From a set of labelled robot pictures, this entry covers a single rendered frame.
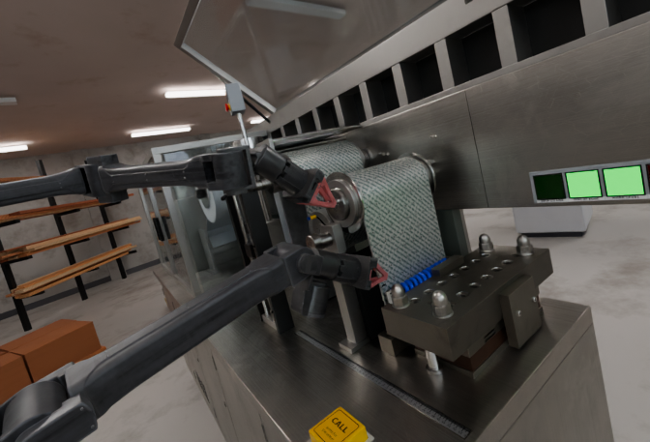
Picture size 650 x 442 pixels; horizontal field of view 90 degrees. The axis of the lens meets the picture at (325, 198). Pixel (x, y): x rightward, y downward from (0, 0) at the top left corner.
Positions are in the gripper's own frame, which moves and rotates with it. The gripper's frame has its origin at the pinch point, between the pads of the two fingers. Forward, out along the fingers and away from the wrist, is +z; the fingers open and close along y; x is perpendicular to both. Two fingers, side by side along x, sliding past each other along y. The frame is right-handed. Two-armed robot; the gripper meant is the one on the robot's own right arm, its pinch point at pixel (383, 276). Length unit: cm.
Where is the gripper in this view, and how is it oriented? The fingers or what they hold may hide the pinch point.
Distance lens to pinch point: 77.6
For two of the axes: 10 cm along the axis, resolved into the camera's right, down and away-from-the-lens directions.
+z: 8.2, 2.6, 5.2
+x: 1.9, -9.6, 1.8
